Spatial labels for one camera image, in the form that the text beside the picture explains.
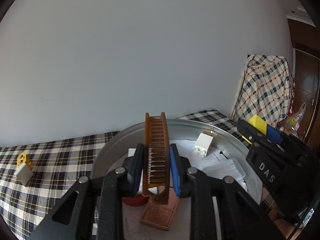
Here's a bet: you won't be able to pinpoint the yellow cube block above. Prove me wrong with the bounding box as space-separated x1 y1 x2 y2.
247 114 267 135

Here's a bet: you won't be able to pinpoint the brown plastic comb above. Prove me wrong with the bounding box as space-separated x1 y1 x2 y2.
143 112 170 205

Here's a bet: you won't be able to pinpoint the white power adapter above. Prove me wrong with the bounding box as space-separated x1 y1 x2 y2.
14 163 33 186

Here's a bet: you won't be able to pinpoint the yellow cartoon face toy block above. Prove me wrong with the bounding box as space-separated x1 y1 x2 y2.
16 152 33 170

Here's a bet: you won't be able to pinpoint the plastic bag with smiley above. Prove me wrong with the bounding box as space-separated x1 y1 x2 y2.
278 103 306 138

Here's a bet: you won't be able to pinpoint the white toy brick with studs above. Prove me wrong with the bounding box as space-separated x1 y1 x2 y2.
194 131 216 158

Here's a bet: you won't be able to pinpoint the red round object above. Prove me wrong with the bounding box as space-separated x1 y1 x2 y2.
122 194 149 206

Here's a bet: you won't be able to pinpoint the white paper packets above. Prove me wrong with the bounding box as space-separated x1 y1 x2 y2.
172 139 249 193

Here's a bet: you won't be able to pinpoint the plaid cloth covered furniture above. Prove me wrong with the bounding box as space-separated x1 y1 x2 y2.
229 54 293 127

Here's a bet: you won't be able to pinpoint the brown wooden door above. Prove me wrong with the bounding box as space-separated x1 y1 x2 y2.
288 19 319 148

